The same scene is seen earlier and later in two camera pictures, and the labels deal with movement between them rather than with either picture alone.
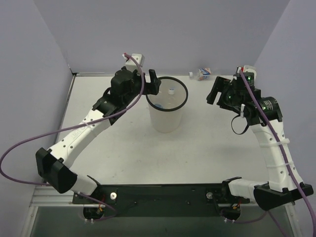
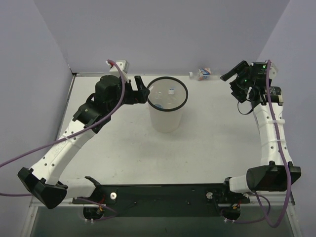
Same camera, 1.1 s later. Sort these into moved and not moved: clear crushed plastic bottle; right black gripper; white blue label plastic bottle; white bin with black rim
Moved: right black gripper
Not moved: white bin with black rim; white blue label plastic bottle; clear crushed plastic bottle
